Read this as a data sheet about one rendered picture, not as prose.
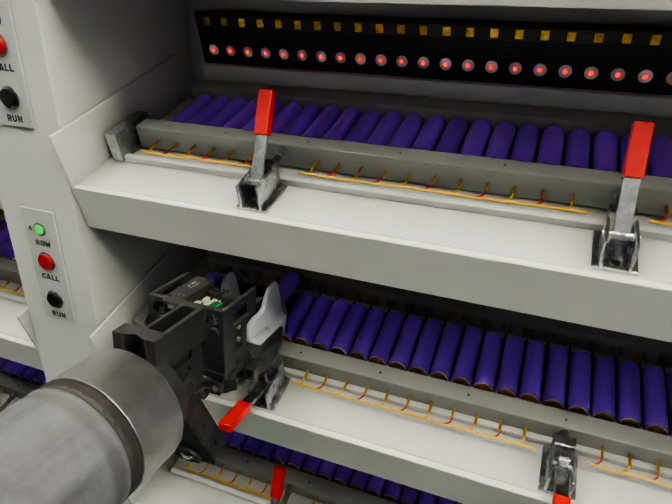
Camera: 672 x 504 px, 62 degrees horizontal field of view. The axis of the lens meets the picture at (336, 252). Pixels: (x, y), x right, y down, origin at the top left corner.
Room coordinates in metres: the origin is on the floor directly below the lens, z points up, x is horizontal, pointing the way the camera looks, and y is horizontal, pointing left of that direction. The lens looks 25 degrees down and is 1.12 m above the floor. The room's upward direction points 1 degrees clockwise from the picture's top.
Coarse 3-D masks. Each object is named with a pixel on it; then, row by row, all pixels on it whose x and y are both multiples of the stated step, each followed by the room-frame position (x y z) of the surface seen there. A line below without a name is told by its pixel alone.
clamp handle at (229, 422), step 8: (264, 376) 0.42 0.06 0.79; (264, 384) 0.42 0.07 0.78; (256, 392) 0.41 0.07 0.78; (240, 400) 0.39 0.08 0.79; (248, 400) 0.40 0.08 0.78; (256, 400) 0.40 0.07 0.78; (232, 408) 0.38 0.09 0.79; (240, 408) 0.38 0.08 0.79; (248, 408) 0.39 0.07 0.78; (224, 416) 0.37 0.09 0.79; (232, 416) 0.37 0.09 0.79; (240, 416) 0.37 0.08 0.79; (224, 424) 0.36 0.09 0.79; (232, 424) 0.36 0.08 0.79
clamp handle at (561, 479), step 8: (560, 456) 0.33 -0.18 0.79; (560, 464) 0.33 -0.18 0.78; (568, 464) 0.32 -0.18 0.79; (560, 472) 0.32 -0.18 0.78; (568, 472) 0.32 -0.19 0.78; (560, 480) 0.31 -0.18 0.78; (568, 480) 0.31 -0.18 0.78; (560, 488) 0.30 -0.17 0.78; (568, 488) 0.31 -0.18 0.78; (560, 496) 0.29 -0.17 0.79; (568, 496) 0.30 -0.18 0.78
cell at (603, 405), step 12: (600, 360) 0.43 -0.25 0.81; (612, 360) 0.43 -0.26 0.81; (600, 372) 0.42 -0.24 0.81; (612, 372) 0.42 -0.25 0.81; (600, 384) 0.40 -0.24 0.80; (612, 384) 0.40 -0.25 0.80; (600, 396) 0.39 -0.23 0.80; (612, 396) 0.39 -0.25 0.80; (600, 408) 0.38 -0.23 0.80; (612, 408) 0.38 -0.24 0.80
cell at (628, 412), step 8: (624, 368) 0.42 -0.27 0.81; (632, 368) 0.42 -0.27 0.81; (624, 376) 0.41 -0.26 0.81; (632, 376) 0.41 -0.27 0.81; (624, 384) 0.40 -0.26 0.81; (632, 384) 0.40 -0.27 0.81; (624, 392) 0.39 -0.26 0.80; (632, 392) 0.39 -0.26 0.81; (624, 400) 0.39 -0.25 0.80; (632, 400) 0.38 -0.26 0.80; (640, 400) 0.39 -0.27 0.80; (624, 408) 0.38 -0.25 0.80; (632, 408) 0.38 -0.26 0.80; (640, 408) 0.38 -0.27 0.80; (624, 416) 0.37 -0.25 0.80; (632, 416) 0.37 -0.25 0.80; (640, 416) 0.37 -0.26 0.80; (640, 424) 0.37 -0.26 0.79
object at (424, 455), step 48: (144, 288) 0.54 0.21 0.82; (96, 336) 0.47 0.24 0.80; (288, 384) 0.44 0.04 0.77; (240, 432) 0.43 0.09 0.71; (288, 432) 0.40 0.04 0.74; (336, 432) 0.39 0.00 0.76; (384, 432) 0.38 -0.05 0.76; (432, 432) 0.38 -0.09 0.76; (432, 480) 0.35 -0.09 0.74; (480, 480) 0.34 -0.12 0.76; (528, 480) 0.33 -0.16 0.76; (624, 480) 0.33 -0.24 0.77
